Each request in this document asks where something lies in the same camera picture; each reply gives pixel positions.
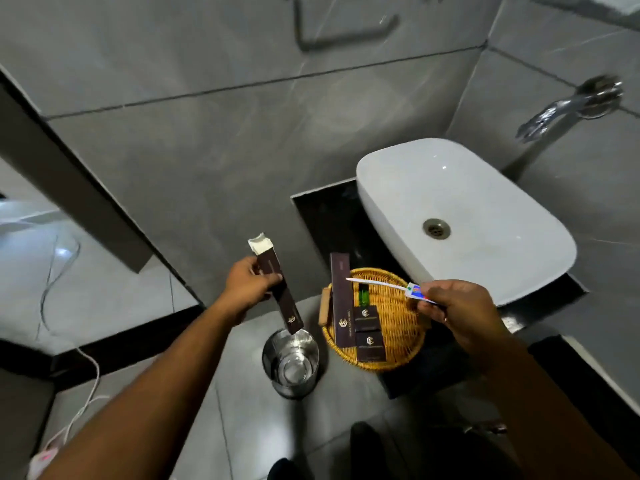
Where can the white power adapter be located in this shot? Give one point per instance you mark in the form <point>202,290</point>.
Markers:
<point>41,462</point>

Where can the chrome wall faucet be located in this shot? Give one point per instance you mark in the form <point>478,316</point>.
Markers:
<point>575,105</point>

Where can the light brown wooden comb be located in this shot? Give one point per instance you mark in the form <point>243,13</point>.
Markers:
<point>325,307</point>

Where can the small toothpaste tube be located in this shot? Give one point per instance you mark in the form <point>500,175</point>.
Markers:
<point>417,293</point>

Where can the person's left forearm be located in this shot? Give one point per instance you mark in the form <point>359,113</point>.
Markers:
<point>145,404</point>

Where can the person's right hand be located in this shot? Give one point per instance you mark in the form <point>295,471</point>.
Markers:
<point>465,314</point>

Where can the white ceramic sink basin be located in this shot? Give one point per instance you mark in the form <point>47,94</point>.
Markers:
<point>480,214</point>

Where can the long dark brown box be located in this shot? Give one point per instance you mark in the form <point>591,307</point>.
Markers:
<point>342,299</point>

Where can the person's right fingers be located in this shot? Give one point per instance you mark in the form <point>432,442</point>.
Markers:
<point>431,303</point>

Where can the small green bottle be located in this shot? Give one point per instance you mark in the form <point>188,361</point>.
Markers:
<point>363,294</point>

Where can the shiny metal waste bin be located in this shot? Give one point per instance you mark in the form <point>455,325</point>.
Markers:
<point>291,363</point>

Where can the metal sink drain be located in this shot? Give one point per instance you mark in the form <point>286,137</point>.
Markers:
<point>436,228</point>

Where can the wall towel bar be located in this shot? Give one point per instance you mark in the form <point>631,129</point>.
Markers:
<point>345,27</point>

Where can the person's right forearm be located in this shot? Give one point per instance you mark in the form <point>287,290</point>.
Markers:
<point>550,419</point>

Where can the person's left hand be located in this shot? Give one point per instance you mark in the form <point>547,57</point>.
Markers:
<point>243,288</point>

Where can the small dark brown box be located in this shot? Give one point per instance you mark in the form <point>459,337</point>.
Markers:
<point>370,346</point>
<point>366,318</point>

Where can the person's dark shoe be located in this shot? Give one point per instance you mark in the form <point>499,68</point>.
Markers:
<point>287,469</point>

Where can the person's dark trouser leg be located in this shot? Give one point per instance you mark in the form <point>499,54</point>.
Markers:
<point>430,452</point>

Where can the round wicker basket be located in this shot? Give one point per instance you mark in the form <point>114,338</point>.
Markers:
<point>395,324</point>

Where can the dark brown toothbrush box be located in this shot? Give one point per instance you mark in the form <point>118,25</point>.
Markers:
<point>276,284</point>

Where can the person's left thumb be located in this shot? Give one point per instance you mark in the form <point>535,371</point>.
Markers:
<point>269,279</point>

